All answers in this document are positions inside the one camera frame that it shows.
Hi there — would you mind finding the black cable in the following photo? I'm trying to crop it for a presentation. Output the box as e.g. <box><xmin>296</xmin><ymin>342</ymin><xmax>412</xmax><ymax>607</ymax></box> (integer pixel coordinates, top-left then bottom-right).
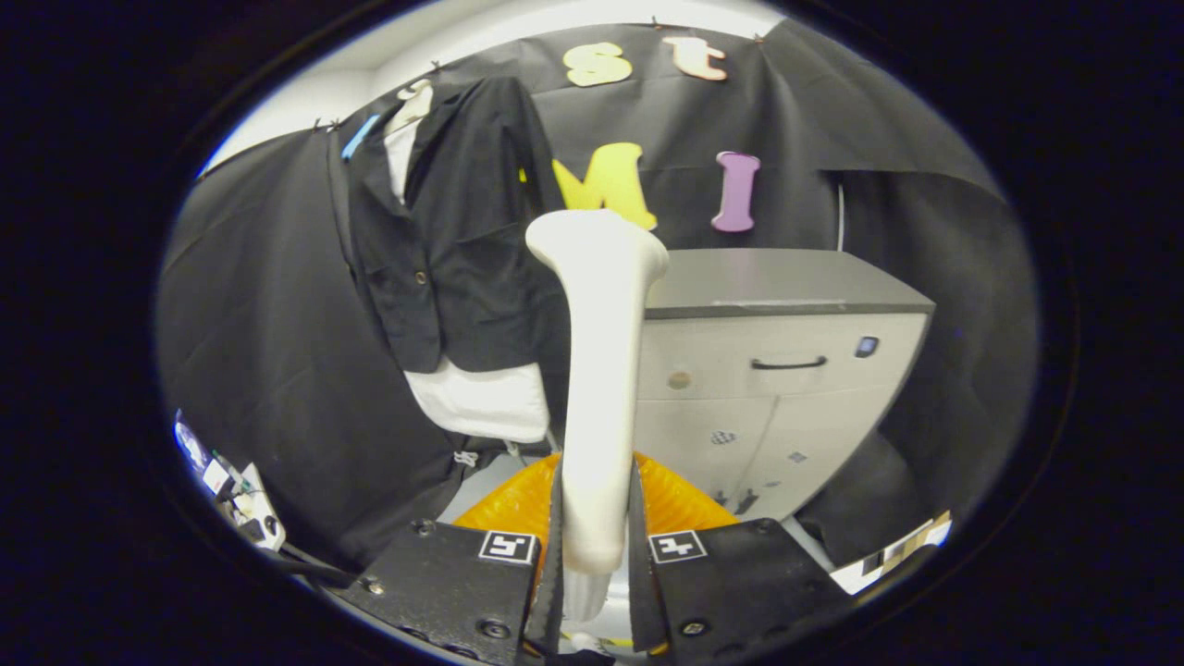
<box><xmin>276</xmin><ymin>541</ymin><xmax>357</xmax><ymax>589</ymax></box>

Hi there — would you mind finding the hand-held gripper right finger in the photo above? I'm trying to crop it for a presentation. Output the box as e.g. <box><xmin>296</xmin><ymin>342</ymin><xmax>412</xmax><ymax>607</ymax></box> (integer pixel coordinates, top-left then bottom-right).
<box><xmin>631</xmin><ymin>450</ymin><xmax>857</xmax><ymax>665</ymax></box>

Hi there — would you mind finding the grey cabinet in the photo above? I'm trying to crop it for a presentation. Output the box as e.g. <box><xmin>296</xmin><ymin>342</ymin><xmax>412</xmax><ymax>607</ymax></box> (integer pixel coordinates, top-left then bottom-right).
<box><xmin>634</xmin><ymin>248</ymin><xmax>935</xmax><ymax>524</ymax></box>

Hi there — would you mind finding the black suit jacket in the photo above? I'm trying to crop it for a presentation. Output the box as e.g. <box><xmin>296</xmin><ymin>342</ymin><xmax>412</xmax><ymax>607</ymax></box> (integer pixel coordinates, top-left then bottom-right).
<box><xmin>338</xmin><ymin>76</ymin><xmax>570</xmax><ymax>376</ymax></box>

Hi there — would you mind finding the white shirt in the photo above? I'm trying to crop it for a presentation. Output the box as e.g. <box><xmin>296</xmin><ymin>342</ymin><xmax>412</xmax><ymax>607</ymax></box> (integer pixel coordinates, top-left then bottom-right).
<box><xmin>384</xmin><ymin>118</ymin><xmax>552</xmax><ymax>445</ymax></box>

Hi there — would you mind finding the white garment steamer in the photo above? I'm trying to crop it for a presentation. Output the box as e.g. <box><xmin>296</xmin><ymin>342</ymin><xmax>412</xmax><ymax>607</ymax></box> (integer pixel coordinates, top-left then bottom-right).
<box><xmin>524</xmin><ymin>209</ymin><xmax>671</xmax><ymax>625</ymax></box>

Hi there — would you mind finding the tablet screen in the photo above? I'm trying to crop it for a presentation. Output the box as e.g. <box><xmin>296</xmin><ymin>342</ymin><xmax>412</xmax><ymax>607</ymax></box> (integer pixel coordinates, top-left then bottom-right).
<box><xmin>172</xmin><ymin>414</ymin><xmax>212</xmax><ymax>475</ymax></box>

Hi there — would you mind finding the black backdrop cloth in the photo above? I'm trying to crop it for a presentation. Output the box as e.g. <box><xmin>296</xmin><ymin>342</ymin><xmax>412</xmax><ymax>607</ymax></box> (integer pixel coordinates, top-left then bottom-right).
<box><xmin>155</xmin><ymin>18</ymin><xmax>1039</xmax><ymax>574</ymax></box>

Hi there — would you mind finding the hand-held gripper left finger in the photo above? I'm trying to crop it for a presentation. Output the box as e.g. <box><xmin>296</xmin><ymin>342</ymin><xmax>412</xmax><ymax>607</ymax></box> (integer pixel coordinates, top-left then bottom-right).
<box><xmin>328</xmin><ymin>451</ymin><xmax>563</xmax><ymax>665</ymax></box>

